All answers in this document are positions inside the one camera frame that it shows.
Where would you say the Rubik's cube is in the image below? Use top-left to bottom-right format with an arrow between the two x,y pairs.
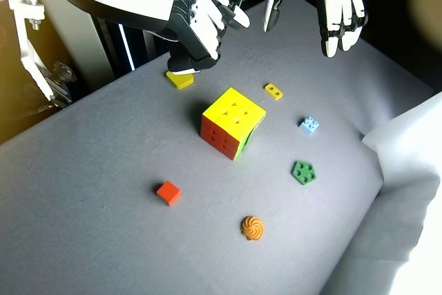
200,86 -> 267,161

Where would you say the red cube block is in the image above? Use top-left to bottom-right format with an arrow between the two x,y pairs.
155,180 -> 182,207

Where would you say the yellow heart-shaped block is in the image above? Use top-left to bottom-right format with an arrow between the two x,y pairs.
165,70 -> 195,91

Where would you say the black stand column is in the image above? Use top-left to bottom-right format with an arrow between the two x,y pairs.
91,15 -> 136,75

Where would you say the yellow two-hole flat piece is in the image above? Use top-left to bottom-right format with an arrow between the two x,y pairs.
264,82 -> 285,102

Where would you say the light blue toy brick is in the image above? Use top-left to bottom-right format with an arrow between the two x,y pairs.
298,116 -> 320,136

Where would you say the black clamp knob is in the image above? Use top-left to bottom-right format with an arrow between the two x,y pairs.
51,61 -> 79,84

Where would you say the green pentagon piece with holes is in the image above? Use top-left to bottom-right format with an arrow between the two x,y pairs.
291,160 -> 318,186

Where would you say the orange swirl cookie toy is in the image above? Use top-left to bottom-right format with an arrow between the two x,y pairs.
240,215 -> 266,242

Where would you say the grey table cloth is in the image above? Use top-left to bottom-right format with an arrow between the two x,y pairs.
0,0 -> 436,295

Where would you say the white backdrop sheet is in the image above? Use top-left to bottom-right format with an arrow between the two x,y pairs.
320,91 -> 442,295

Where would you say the white metal bracket frame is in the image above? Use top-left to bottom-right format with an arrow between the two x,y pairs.
0,0 -> 58,102

